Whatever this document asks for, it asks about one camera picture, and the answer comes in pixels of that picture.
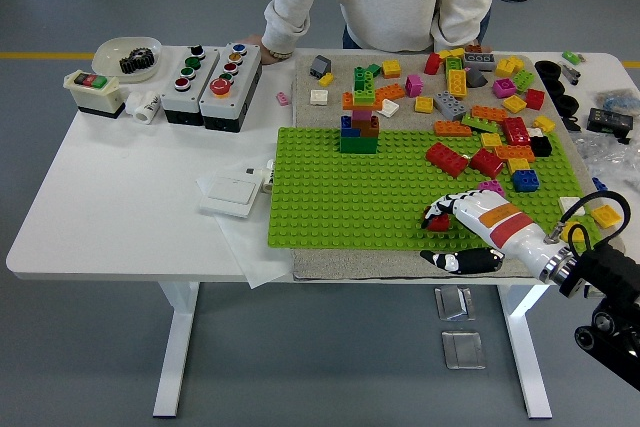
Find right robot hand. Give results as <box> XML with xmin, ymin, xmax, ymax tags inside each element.
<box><xmin>419</xmin><ymin>189</ymin><xmax>566</xmax><ymax>279</ymax></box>

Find person's right hand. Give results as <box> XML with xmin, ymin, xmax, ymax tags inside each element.
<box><xmin>243</xmin><ymin>35</ymin><xmax>295</xmax><ymax>66</ymax></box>

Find red sloped brick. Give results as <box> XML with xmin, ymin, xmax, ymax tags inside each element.
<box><xmin>469</xmin><ymin>148</ymin><xmax>505</xmax><ymax>179</ymax></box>

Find long red brick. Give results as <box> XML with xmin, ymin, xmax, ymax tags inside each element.
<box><xmin>424</xmin><ymin>141</ymin><xmax>471</xmax><ymax>179</ymax></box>
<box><xmin>501</xmin><ymin>116</ymin><xmax>530</xmax><ymax>146</ymax></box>

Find long orange brick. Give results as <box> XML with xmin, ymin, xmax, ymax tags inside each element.
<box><xmin>471</xmin><ymin>104</ymin><xmax>507</xmax><ymax>122</ymax></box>
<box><xmin>373</xmin><ymin>82</ymin><xmax>407</xmax><ymax>103</ymax></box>
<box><xmin>494</xmin><ymin>144</ymin><xmax>535</xmax><ymax>162</ymax></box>
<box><xmin>432</xmin><ymin>119</ymin><xmax>473</xmax><ymax>138</ymax></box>

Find black brick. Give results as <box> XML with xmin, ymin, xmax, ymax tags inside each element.
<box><xmin>528</xmin><ymin>136</ymin><xmax>553</xmax><ymax>158</ymax></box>

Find long green brick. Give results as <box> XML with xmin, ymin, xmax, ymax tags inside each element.
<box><xmin>462</xmin><ymin>114</ymin><xmax>501</xmax><ymax>134</ymax></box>

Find multicoloured brick tower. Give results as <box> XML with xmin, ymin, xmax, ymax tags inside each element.
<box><xmin>339</xmin><ymin>65</ymin><xmax>384</xmax><ymax>155</ymax></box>

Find light grey brick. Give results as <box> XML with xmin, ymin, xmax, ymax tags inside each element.
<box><xmin>433</xmin><ymin>90</ymin><xmax>469</xmax><ymax>122</ymax></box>

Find lime green brick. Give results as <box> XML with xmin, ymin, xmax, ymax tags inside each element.
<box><xmin>513</xmin><ymin>69</ymin><xmax>538</xmax><ymax>93</ymax></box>

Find long yellow brick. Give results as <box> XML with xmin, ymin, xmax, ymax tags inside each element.
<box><xmin>447</xmin><ymin>68</ymin><xmax>470</xmax><ymax>100</ymax></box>

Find green studded baseplate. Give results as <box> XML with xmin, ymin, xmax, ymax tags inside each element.
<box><xmin>267</xmin><ymin>125</ymin><xmax>606</xmax><ymax>252</ymax></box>

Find long grey brick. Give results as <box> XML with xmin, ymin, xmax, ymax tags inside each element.
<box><xmin>463</xmin><ymin>52</ymin><xmax>498</xmax><ymax>72</ymax></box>

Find four-button emergency stop box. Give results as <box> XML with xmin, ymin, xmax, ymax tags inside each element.
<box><xmin>198</xmin><ymin>41</ymin><xmax>264</xmax><ymax>134</ymax></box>

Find three-button control box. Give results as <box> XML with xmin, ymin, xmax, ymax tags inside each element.
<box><xmin>159</xmin><ymin>44</ymin><xmax>221</xmax><ymax>127</ymax></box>

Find silver floor plate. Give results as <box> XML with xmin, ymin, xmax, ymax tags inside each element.
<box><xmin>433</xmin><ymin>285</ymin><xmax>476</xmax><ymax>321</ymax></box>
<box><xmin>440</xmin><ymin>330</ymin><xmax>486</xmax><ymax>371</ymax></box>

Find clear plastic bag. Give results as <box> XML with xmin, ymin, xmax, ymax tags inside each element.
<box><xmin>572</xmin><ymin>134</ymin><xmax>640</xmax><ymax>183</ymax></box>

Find white table leg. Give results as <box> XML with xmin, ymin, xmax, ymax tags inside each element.
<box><xmin>497</xmin><ymin>285</ymin><xmax>554</xmax><ymax>420</ymax></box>
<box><xmin>152</xmin><ymin>281</ymin><xmax>201</xmax><ymax>418</ymax></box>

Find white pipe tee fitting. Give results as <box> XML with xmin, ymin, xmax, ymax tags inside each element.
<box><xmin>123</xmin><ymin>90</ymin><xmax>162</xmax><ymax>124</ymax></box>

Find black electronic module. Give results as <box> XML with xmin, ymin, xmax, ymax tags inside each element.
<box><xmin>587</xmin><ymin>107</ymin><xmax>635</xmax><ymax>137</ymax></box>

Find grey-brown mat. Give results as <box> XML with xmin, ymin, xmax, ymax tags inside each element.
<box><xmin>291</xmin><ymin>52</ymin><xmax>627</xmax><ymax>284</ymax></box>

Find white plastic bowl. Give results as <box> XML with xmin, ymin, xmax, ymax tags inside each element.
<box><xmin>91</xmin><ymin>35</ymin><xmax>164</xmax><ymax>84</ymax></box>

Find small metal tool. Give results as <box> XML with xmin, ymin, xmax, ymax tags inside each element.
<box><xmin>558</xmin><ymin>61</ymin><xmax>583</xmax><ymax>86</ymax></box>

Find plastic bag blue parts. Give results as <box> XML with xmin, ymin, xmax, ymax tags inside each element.
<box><xmin>594</xmin><ymin>88</ymin><xmax>640</xmax><ymax>116</ymax></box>

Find white paper sheet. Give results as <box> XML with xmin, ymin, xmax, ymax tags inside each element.
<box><xmin>194</xmin><ymin>171</ymin><xmax>296</xmax><ymax>292</ymax></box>

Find white wall switch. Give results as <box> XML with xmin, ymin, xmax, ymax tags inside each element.
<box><xmin>198</xmin><ymin>172</ymin><xmax>265</xmax><ymax>221</ymax></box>

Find beige red-green switch box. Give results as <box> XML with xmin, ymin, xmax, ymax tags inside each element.
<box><xmin>63</xmin><ymin>69</ymin><xmax>126</xmax><ymax>121</ymax></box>

